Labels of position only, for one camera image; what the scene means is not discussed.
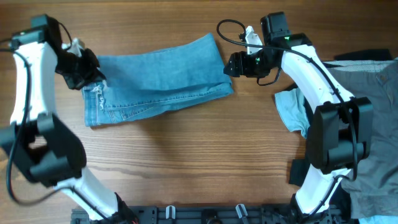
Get right white rail clip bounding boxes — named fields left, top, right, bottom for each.
left=235, top=203, right=248, bottom=219

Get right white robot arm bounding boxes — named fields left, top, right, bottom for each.
left=224, top=31, right=373, bottom=223

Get light blue denim jeans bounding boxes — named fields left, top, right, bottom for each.
left=81, top=34, right=234, bottom=127

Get white rail clip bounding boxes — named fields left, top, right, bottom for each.
left=165, top=205, right=176, bottom=220
left=235, top=203, right=248, bottom=219

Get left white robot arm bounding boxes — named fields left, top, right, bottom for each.
left=1, top=26, right=139, bottom=223

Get light blue shirt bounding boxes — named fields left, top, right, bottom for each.
left=274, top=87, right=313, bottom=139

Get grey garment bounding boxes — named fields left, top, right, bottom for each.
left=328, top=60, right=397, bottom=223

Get black garment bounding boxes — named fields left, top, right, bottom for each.
left=282, top=49, right=393, bottom=215

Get left white rail clip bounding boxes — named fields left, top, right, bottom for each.
left=165, top=205, right=176, bottom=220

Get black mounting rail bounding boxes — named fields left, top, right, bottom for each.
left=70, top=203, right=346, bottom=224

